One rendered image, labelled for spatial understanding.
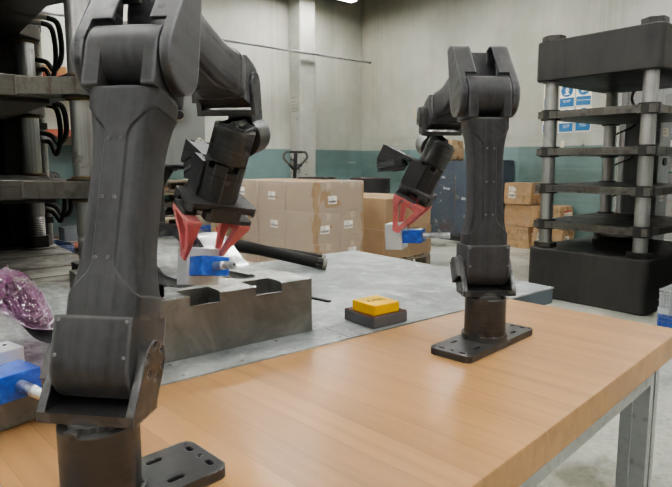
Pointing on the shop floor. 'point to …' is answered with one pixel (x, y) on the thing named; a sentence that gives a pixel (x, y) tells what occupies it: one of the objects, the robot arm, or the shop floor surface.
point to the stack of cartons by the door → (523, 192)
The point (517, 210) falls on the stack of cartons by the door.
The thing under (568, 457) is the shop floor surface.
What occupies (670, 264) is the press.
